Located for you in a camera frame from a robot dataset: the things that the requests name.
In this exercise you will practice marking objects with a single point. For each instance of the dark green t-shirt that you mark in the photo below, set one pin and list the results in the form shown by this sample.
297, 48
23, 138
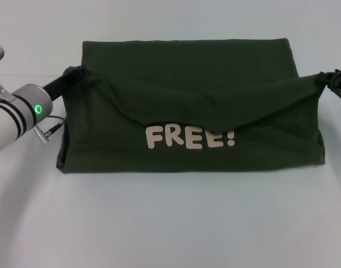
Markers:
187, 97

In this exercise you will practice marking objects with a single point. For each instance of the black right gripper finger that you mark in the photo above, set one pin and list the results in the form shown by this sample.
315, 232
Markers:
336, 82

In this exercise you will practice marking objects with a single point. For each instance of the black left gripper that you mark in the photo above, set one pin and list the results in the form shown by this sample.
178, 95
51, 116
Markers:
58, 86

